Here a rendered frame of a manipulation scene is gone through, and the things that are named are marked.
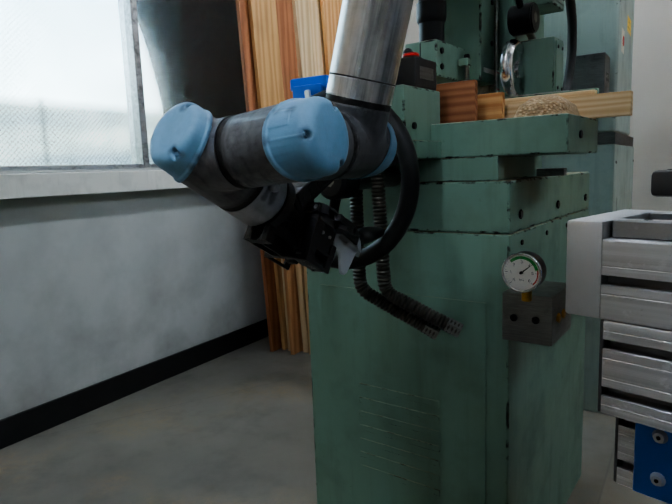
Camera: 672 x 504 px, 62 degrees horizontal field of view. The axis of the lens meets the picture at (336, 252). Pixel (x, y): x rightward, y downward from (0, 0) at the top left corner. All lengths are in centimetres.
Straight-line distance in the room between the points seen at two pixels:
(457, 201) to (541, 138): 17
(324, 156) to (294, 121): 4
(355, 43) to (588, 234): 30
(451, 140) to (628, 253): 52
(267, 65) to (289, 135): 219
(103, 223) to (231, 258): 69
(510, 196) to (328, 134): 51
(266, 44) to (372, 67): 211
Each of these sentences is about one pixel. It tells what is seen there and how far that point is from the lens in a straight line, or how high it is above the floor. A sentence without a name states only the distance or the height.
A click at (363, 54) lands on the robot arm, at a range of 62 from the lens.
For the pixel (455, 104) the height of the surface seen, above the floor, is 94.
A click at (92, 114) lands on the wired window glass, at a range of 231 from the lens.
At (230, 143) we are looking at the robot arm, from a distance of 55.
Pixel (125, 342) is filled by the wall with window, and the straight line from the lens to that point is 232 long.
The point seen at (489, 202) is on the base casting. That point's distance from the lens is 98.
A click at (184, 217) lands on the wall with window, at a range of 246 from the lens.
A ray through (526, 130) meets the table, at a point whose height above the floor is 88.
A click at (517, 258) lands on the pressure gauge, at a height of 68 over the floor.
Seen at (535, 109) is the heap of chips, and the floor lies 91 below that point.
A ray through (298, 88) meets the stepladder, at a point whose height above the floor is 112.
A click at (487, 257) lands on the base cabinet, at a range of 100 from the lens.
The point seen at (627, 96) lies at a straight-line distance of 109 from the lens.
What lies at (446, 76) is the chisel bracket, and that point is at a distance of 120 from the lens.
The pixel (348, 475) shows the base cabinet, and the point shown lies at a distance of 130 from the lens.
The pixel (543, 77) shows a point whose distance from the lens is 129.
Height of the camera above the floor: 83
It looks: 8 degrees down
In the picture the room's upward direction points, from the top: 2 degrees counter-clockwise
